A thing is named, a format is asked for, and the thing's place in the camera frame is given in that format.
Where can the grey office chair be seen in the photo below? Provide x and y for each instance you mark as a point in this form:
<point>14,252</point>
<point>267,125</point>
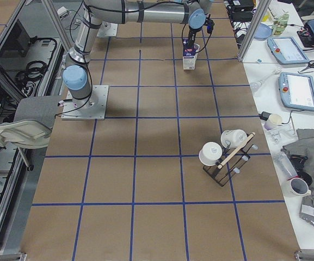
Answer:
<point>32,125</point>

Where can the blue white milk carton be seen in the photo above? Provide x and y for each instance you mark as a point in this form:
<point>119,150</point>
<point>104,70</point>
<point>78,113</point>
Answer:
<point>189,55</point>

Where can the aluminium frame post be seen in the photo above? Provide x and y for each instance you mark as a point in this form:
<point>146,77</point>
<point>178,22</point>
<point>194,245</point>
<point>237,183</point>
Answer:
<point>255,22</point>

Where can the lower teach pendant tablet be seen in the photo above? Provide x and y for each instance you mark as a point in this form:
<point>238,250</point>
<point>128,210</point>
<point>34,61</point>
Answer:
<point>296,91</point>

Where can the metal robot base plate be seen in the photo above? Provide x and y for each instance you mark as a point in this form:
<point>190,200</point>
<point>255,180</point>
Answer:
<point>95,108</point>

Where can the clear plastic bottle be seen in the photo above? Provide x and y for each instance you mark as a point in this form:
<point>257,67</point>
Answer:
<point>283,163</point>

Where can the white mug with dark interior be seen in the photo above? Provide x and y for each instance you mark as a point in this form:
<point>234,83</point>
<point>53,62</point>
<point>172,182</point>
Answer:
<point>295,187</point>

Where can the light blue bowl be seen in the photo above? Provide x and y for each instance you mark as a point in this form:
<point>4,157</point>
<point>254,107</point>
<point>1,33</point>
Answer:
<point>263,32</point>

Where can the small white lavender cup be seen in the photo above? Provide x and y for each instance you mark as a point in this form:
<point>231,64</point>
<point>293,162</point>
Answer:
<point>273,121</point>

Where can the white ceramic mug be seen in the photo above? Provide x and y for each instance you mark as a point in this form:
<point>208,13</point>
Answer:
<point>232,138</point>

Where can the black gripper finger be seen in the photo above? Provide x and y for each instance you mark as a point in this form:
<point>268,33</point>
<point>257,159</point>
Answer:
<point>191,38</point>

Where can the upper teach pendant tablet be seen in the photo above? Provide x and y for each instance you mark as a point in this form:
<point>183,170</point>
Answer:
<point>287,51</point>

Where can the teach pendant tablet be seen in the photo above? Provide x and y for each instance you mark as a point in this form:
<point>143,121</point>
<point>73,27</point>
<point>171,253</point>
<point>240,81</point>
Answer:
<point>296,91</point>
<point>287,51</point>

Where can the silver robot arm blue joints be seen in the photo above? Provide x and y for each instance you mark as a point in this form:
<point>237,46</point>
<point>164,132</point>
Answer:
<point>96,14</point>

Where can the black wire cup rack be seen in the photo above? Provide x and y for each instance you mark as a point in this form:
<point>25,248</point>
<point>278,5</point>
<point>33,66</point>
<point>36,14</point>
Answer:
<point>231,161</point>

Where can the green glass jar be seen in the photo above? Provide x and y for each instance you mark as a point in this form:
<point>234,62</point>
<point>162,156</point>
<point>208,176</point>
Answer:
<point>280,24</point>

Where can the white cup on rack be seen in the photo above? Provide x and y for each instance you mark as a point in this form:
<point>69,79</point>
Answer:
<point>210,153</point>

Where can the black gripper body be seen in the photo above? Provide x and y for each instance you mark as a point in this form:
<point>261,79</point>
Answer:
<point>191,35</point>

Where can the black scissors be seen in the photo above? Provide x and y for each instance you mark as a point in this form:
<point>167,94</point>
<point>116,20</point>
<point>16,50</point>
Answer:
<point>310,65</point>

